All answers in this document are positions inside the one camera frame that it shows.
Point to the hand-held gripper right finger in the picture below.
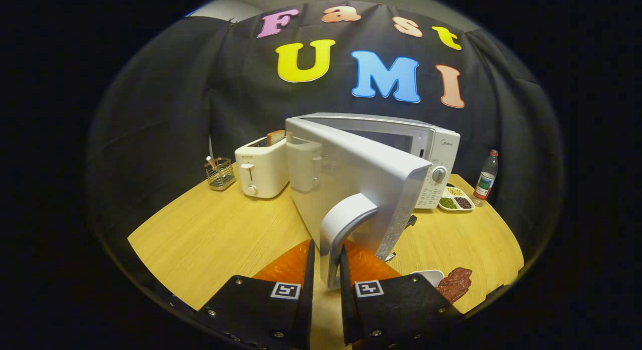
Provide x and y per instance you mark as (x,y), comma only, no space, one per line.
(347,315)

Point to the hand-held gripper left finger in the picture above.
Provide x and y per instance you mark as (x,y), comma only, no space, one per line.
(308,315)

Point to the brown meat steak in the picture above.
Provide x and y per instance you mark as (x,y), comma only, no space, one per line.
(454,285)

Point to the white toaster oven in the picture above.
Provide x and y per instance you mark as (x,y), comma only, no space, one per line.
(361,164)

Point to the white bread toaster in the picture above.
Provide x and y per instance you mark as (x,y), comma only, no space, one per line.
(263,174)

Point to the small white ridged tray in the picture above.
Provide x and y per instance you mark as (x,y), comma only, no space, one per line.
(431,277)

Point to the divided white bean dish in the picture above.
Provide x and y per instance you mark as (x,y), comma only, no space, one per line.
(455,203)

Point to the toasted bread slice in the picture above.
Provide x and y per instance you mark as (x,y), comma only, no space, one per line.
(276,137)

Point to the small wooden utensil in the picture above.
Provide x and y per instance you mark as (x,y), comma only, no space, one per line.
(211,162)

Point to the clear plastic bottle red cap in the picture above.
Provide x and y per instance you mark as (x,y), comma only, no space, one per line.
(485,182)

